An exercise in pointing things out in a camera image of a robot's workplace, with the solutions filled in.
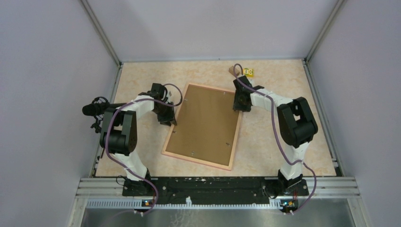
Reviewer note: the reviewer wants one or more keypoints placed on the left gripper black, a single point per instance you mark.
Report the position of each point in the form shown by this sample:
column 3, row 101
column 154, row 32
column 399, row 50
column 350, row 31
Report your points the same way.
column 169, row 117

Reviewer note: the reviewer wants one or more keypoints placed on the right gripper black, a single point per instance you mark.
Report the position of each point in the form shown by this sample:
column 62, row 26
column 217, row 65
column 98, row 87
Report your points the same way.
column 237, row 107

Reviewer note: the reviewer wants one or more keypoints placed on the wooden picture frame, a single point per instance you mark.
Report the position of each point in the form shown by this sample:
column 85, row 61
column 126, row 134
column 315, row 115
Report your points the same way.
column 233, row 150

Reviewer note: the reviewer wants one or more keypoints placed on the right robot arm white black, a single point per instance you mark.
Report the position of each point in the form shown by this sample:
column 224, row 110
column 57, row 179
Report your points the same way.
column 294, row 125

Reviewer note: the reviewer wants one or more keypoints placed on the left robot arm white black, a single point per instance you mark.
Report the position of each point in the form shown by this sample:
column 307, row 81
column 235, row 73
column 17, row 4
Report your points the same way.
column 119, row 134

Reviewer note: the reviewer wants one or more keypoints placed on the yellow toy block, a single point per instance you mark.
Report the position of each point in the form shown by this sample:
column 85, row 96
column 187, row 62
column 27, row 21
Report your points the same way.
column 248, row 72

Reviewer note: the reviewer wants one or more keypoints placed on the small wooden block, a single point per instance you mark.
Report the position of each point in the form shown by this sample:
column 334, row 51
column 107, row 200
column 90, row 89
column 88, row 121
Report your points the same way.
column 235, row 72

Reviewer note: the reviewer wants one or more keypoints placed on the black microphone orange tip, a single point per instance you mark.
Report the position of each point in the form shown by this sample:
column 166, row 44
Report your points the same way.
column 97, row 109

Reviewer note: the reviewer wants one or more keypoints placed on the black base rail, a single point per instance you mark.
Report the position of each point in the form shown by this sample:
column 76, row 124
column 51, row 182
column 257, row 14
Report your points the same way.
column 213, row 190

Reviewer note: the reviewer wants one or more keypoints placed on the white cable duct strip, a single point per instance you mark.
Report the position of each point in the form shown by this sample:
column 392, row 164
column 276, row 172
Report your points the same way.
column 139, row 204

